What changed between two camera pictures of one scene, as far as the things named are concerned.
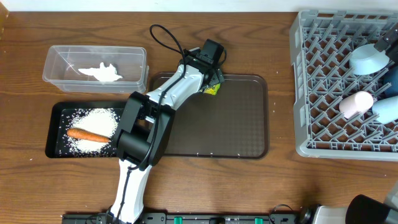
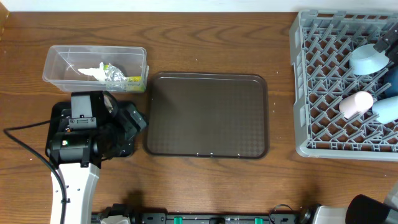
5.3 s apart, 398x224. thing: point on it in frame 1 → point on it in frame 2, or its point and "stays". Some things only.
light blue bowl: x=366 y=59 stays
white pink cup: x=356 y=104 stays
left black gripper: x=218 y=76 → x=142 y=122
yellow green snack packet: x=212 y=90 → x=135 y=84
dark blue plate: x=392 y=78 stays
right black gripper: x=388 y=38 stays
